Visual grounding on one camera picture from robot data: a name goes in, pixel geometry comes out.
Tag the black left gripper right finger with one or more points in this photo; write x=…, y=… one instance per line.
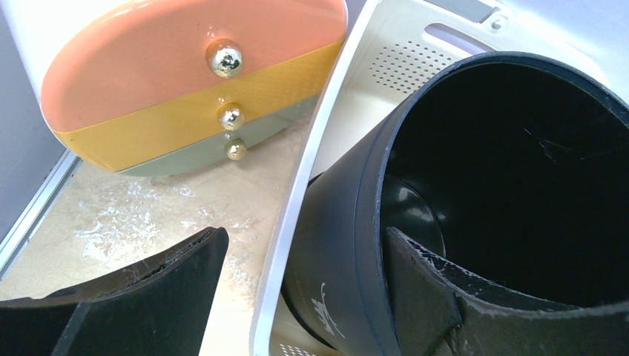
x=440, y=308

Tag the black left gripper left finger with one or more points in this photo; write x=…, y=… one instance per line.
x=156, y=306

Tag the black cylindrical bucket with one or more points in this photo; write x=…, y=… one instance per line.
x=510, y=165

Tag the white pastel drawer cabinet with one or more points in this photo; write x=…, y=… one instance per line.
x=156, y=88

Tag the cream perforated storage basket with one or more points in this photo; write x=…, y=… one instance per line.
x=393, y=50

